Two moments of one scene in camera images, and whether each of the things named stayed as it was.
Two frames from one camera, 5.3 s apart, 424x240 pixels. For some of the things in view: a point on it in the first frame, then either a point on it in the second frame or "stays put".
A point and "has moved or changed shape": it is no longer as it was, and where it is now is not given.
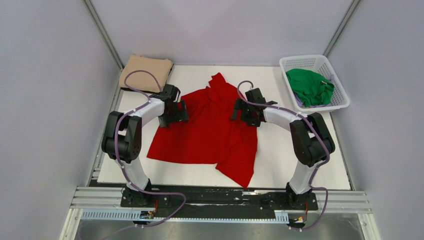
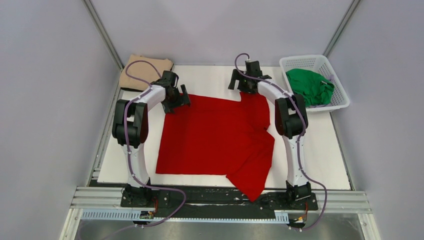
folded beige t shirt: (160, 67) stays put
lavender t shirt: (331, 78) stays put
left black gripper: (181, 115) to (168, 107)
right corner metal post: (341, 28) stays put
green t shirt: (311, 88) stays put
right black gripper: (241, 105) to (238, 75)
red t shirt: (209, 136) has moved or changed shape
